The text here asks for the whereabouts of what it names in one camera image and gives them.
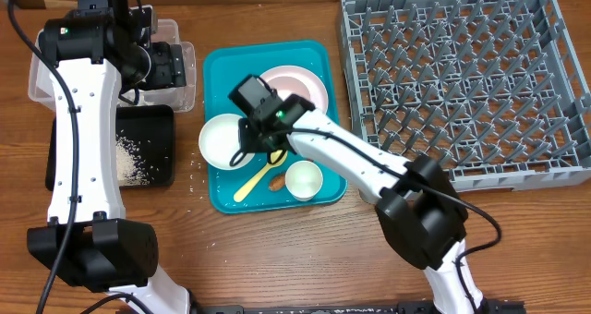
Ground black plastic tray bin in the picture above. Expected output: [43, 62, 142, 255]
[44, 104, 176, 193]

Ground cream white bowl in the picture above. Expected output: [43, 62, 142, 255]
[199, 114, 254, 170]

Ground grey dishwasher rack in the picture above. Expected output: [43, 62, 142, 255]
[340, 0, 590, 191]

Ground yellow plastic spoon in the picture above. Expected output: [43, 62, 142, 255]
[233, 151, 287, 202]

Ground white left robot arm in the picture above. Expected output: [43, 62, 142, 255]
[27, 0, 199, 313]

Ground pink bowl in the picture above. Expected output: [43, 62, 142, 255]
[261, 71, 324, 105]

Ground pile of white rice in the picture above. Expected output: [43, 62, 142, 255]
[115, 136, 149, 187]

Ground pink round plate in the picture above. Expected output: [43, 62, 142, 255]
[260, 66, 329, 114]

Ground clear plastic waste bin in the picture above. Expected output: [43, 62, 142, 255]
[28, 18, 197, 113]

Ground cream white cup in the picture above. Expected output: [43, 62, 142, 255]
[285, 161, 323, 201]

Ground brown carrot-like food scrap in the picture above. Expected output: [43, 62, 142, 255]
[269, 173, 285, 192]

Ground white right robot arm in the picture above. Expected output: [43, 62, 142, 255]
[229, 75, 484, 313]

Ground teal serving tray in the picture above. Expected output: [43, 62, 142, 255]
[203, 41, 339, 214]

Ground black rail at table edge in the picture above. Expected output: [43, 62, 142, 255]
[190, 300, 527, 314]

